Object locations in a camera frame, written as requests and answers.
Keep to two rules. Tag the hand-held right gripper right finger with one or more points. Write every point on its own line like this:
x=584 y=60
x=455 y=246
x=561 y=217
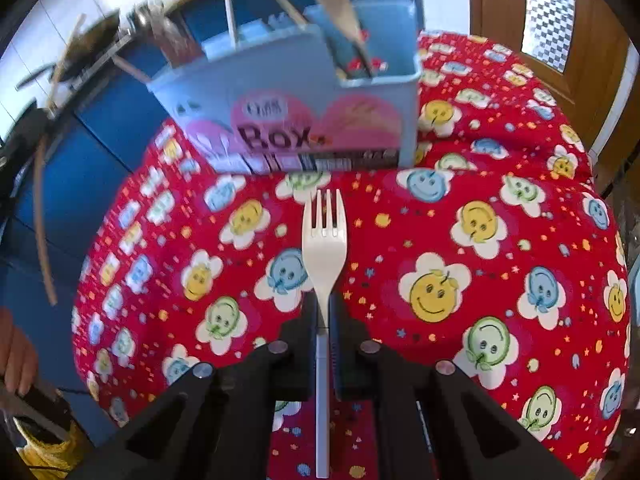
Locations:
x=336 y=350

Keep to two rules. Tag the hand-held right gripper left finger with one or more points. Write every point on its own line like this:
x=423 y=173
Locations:
x=304 y=360

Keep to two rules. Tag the white plastic fork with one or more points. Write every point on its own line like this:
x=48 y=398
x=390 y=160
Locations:
x=324 y=250

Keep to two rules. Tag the blue plastic utensil box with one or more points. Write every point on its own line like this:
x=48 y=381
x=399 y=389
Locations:
x=290 y=85

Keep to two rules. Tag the white chopstick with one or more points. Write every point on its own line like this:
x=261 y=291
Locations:
x=231 y=22

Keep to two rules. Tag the patterned metal knife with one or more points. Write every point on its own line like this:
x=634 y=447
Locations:
x=177 y=40

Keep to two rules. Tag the wooden spoon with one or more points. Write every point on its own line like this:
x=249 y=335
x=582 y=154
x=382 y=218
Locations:
x=337 y=5

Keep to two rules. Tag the person's left hand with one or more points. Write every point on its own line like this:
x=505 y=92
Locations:
x=17 y=355

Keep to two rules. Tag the yellow cloth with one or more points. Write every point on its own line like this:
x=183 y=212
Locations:
x=50 y=452

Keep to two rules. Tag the red smiley flower blanket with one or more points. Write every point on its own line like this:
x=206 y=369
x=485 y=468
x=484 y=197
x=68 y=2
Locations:
x=450 y=240

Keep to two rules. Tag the curved bamboo stick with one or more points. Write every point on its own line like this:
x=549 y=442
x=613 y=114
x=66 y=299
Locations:
x=41 y=220

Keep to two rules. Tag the black wok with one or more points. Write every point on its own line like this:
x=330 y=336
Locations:
x=85 y=45

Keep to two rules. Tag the wooden door with checkered glass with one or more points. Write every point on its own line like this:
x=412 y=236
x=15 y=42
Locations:
x=590 y=35

